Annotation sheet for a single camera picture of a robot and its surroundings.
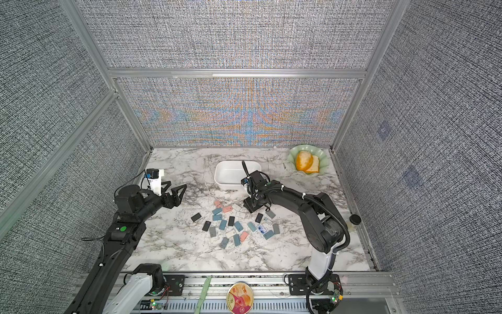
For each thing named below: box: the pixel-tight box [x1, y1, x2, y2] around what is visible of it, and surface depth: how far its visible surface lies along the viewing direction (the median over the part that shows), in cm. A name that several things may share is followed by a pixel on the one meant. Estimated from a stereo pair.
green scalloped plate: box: [287, 144, 329, 176], surface depth 109 cm
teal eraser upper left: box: [211, 207, 223, 222], surface depth 94 cm
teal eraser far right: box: [262, 229, 276, 241], surface depth 88 cm
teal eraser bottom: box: [233, 234, 242, 247], surface depth 85 cm
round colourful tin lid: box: [226, 281, 255, 314], surface depth 69 cm
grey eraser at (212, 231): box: [209, 226, 217, 238], surface depth 89 cm
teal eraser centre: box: [234, 221, 244, 232], surface depth 90 cm
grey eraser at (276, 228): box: [272, 223, 281, 235], surface depth 90 cm
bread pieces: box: [295, 150, 320, 174], surface depth 107 cm
